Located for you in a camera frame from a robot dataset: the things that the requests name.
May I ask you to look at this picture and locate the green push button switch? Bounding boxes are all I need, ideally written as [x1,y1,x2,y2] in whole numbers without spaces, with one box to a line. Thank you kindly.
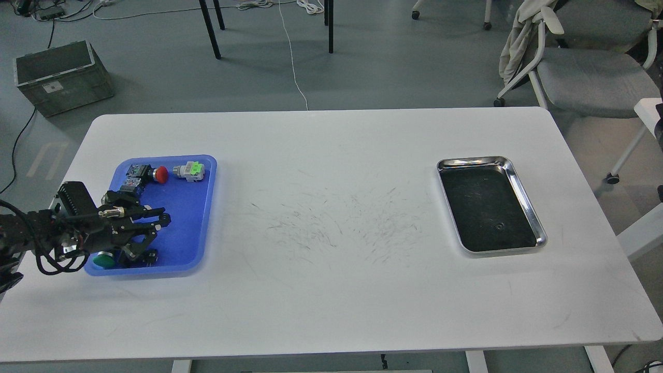
[92,252,117,269]

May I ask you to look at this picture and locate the beige jacket on chair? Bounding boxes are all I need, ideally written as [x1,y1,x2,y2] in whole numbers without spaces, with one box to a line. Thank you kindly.
[499,1,567,84]

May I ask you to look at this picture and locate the black floor cable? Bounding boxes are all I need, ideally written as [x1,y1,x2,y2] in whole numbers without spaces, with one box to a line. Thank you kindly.
[0,106,39,195]

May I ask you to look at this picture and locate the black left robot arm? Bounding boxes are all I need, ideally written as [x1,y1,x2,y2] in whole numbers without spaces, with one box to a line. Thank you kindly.
[1,182,171,293]

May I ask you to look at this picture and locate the grey green switch module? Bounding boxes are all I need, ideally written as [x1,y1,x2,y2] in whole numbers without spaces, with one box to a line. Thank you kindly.
[172,161,206,182]

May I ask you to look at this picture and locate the white floor cable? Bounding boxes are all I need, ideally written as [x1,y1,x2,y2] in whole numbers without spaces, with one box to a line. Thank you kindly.
[93,0,326,111]

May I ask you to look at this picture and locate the black push button switch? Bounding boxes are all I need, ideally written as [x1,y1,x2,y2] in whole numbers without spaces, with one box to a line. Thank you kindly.
[118,249,158,268]

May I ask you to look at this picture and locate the stainless steel tray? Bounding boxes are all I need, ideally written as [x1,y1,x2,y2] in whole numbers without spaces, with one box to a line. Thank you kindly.
[437,155,548,255]

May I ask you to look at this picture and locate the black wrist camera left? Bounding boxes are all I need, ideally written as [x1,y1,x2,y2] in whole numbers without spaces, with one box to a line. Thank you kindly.
[56,181,104,226]

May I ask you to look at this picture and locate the grey plastic crate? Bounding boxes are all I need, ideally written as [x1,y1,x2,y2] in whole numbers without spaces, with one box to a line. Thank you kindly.
[13,40,114,118]

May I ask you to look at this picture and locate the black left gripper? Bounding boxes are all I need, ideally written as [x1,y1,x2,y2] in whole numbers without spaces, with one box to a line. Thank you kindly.
[62,191,172,262]

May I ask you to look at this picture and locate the black table legs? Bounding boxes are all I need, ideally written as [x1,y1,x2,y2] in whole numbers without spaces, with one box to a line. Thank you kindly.
[199,0,335,60]

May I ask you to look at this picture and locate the grey office chair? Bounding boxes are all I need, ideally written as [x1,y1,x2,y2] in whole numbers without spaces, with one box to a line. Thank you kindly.
[494,1,661,118]

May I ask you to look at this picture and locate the blue plastic tray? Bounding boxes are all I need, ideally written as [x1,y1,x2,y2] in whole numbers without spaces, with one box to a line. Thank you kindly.
[84,155,217,276]

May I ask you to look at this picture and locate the yellow push button switch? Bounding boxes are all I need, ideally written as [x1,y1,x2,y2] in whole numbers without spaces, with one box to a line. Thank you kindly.
[118,177,145,198]

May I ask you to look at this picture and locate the red mushroom push button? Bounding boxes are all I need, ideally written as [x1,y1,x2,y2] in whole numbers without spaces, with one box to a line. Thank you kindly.
[126,164,169,184]

